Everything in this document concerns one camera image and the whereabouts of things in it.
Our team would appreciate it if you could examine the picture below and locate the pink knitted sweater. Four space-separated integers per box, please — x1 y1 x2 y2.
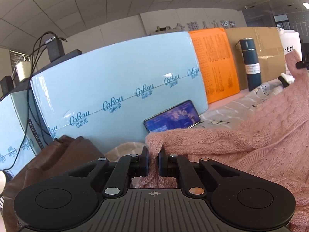
135 51 308 231

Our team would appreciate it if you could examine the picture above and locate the white garment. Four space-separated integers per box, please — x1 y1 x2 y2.
281 73 295 84

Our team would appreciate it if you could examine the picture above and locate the black garment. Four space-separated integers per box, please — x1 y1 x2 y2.
278 76 290 88

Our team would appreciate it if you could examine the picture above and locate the white tote bag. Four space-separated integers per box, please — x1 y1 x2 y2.
277 28 302 57

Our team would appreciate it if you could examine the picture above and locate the brown cardboard box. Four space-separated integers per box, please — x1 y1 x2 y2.
225 27 286 90

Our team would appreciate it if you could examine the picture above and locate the smartphone with lit screen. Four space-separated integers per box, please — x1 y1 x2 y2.
143 100 201 132

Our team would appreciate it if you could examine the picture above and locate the dark teal thermos bottle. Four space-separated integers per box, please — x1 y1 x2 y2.
235 38 262 92

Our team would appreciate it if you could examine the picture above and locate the brown leather bag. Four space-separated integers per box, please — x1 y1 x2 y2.
2 135 103 231

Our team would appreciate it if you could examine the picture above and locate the light blue Cobou box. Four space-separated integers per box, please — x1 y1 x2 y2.
31 32 208 152

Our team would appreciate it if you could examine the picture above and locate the cartoon print bed sheet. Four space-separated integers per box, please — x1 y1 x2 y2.
194 79 284 129

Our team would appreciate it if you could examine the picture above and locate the orange printed box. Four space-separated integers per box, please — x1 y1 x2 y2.
189 28 240 103

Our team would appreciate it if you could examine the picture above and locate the black power adapter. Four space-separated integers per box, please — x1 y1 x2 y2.
47 39 65 62

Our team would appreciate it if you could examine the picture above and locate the white charger plug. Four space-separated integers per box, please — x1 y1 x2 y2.
16 61 31 82

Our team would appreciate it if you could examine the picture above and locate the black cable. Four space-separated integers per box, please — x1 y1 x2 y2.
0 31 68 172

